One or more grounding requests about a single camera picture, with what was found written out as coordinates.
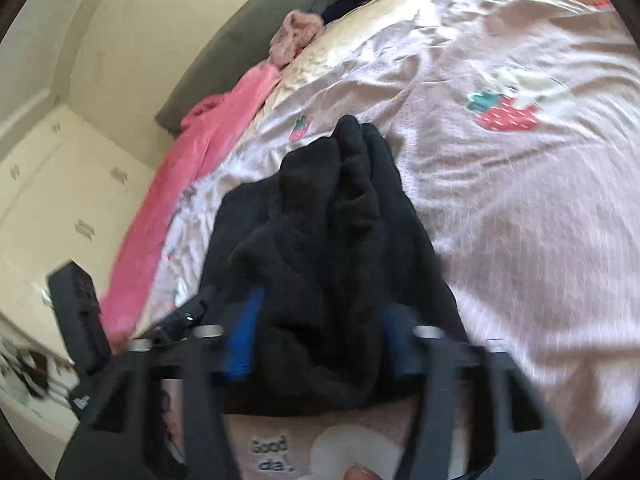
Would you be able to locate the dark navy garment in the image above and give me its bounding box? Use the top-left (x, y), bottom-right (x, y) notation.
top-left (321, 0), bottom-right (371, 25)

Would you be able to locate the pink fuzzy garment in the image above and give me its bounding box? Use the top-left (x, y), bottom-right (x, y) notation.
top-left (268, 10), bottom-right (324, 70)

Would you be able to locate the lilac strawberry bed sheet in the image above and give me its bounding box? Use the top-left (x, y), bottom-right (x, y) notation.
top-left (138, 0), bottom-right (639, 479)

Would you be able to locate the pink quilt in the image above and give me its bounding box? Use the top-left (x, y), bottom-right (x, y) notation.
top-left (96, 62), bottom-right (284, 351)

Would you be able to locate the cream wardrobe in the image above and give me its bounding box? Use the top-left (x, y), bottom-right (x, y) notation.
top-left (1, 105), bottom-right (154, 358)

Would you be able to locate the black orange sweater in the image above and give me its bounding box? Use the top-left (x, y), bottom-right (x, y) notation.
top-left (200, 115), bottom-right (466, 417)

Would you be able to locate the right hand thumb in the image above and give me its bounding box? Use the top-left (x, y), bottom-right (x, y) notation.
top-left (343, 464), bottom-right (381, 480)

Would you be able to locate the grey padded headboard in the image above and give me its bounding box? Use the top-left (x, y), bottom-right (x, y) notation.
top-left (155, 0), bottom-right (336, 138)

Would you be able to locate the beige mattress cover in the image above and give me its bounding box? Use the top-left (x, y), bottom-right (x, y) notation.
top-left (241, 0), bottom-right (433, 141)

